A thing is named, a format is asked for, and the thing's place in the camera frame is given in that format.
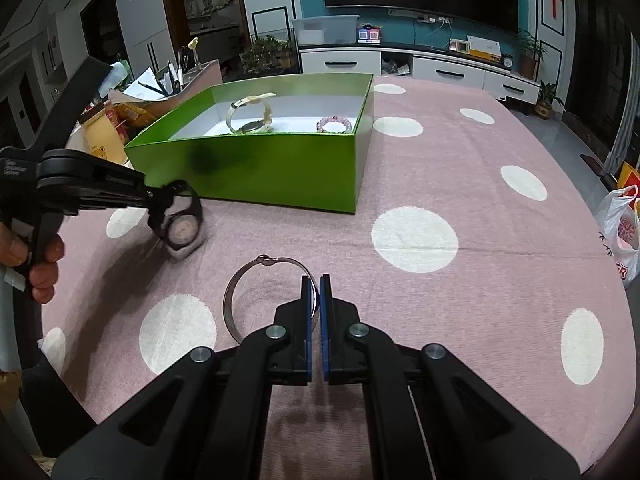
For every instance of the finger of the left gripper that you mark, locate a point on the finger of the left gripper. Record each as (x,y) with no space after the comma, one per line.
(161,199)

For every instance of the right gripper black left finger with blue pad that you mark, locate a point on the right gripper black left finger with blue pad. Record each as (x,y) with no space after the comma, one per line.
(205,417)

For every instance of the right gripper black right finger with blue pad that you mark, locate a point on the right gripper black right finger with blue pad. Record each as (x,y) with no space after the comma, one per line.
(429,416)

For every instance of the black wrist watch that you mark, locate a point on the black wrist watch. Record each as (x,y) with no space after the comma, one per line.
(181,228)

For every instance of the beige wrist watch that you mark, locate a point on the beige wrist watch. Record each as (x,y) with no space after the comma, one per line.
(251,114)

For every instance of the green jewelry box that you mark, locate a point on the green jewelry box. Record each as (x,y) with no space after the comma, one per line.
(314,156)

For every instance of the person's left hand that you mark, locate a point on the person's left hand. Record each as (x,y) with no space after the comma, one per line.
(43,275)

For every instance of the yellow bottle brown cap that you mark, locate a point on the yellow bottle brown cap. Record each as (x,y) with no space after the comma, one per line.
(101,136)

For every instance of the pink desk organizer tray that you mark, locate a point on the pink desk organizer tray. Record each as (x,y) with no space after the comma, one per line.
(208,76)

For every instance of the potted plant on floor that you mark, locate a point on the potted plant on floor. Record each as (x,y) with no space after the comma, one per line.
(269,56)

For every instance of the pink polka dot blanket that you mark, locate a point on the pink polka dot blanket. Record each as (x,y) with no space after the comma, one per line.
(467,233)

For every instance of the translucent storage bin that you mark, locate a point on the translucent storage bin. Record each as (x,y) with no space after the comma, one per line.
(328,29)

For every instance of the white tv cabinet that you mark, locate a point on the white tv cabinet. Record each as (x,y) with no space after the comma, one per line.
(425,65)

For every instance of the white plastic shopping bag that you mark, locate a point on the white plastic shopping bag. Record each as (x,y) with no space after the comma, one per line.
(618,228)

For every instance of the small potted plant right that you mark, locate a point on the small potted plant right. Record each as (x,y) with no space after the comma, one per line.
(546,98)

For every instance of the yellow white box on cabinet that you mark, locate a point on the yellow white box on cabinet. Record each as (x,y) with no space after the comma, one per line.
(485,49)

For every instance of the potted plant on cabinet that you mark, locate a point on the potted plant on cabinet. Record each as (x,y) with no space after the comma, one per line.
(532,52)

